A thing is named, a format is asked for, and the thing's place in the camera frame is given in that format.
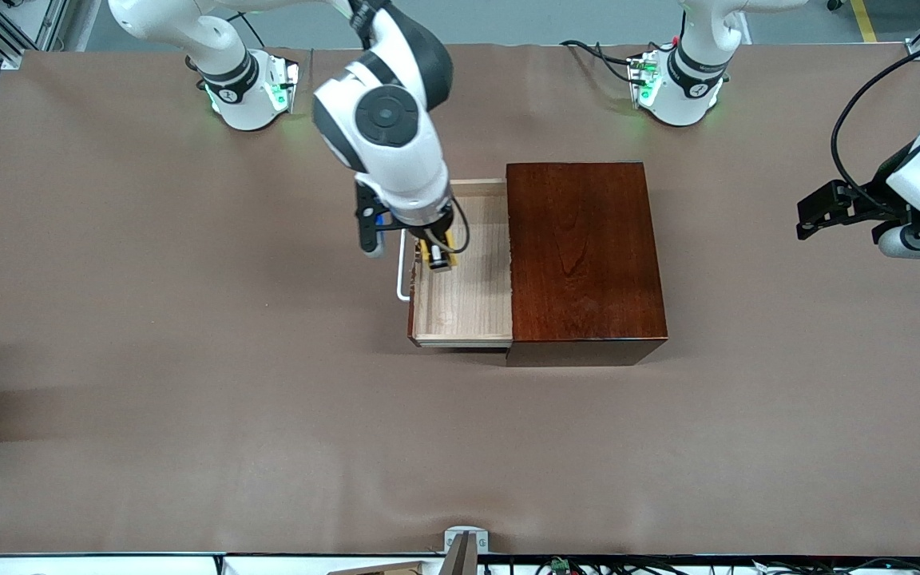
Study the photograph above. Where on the yellow floor tape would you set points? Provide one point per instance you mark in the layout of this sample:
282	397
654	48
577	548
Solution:
865	20

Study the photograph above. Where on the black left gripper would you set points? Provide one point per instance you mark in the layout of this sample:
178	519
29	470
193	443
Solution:
869	201

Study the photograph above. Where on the dark red wooden cabinet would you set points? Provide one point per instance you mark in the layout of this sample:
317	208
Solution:
588	271

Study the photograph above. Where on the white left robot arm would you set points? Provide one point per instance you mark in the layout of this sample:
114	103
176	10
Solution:
691	80

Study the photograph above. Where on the small metal bracket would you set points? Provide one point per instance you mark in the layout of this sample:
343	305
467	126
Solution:
466	530

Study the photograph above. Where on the small green connector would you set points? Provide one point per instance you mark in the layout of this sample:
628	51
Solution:
561	565

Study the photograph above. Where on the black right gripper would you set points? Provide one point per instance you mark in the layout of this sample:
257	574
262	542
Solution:
434	235

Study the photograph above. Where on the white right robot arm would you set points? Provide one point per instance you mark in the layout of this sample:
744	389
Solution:
396	160

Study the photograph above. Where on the brown cardboard piece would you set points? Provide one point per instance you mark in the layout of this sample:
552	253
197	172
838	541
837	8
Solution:
388	569

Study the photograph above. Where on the light wooden drawer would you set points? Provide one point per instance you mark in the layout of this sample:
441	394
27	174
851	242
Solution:
468	303

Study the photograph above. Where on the beige metal bar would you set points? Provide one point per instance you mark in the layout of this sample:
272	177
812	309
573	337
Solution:
460	559

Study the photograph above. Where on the aluminium frame rack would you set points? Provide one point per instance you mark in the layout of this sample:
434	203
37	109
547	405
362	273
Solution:
29	24

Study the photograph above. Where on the yellow cube block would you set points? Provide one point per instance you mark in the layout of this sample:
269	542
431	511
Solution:
451	243

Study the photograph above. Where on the brown table cover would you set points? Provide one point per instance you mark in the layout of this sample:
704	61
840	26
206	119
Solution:
268	399

